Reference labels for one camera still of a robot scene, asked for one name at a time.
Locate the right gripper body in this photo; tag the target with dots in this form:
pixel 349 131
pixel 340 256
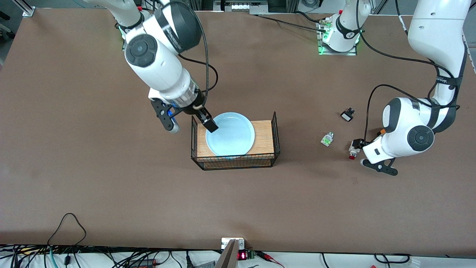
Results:
pixel 197 106

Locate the red push button switch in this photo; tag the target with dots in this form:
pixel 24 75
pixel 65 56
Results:
pixel 352 154

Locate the light blue plate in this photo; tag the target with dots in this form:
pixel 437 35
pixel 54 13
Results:
pixel 232 136

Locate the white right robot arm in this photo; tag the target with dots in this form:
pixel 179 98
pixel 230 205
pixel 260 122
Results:
pixel 156 67

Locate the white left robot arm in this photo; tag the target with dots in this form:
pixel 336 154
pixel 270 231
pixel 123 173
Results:
pixel 409 126

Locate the red digit display module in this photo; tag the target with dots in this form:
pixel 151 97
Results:
pixel 242 255

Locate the red clip test lead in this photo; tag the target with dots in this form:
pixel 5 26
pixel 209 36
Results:
pixel 264 255

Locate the black power adapter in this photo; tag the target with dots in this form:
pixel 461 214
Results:
pixel 143 263

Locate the aluminium corner profile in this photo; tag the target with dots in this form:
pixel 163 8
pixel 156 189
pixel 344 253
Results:
pixel 28 12

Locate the black white switch module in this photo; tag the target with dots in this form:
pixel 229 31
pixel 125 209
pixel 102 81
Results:
pixel 347 115

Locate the green push button switch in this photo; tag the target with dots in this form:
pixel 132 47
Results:
pixel 327 139

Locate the aluminium frame bar with lights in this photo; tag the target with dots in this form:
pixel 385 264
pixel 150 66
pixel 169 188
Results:
pixel 240 6

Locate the small metal bracket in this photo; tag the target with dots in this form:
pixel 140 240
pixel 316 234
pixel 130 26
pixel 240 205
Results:
pixel 225 242

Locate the grey camera mount pole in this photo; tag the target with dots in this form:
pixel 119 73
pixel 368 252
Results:
pixel 228 257

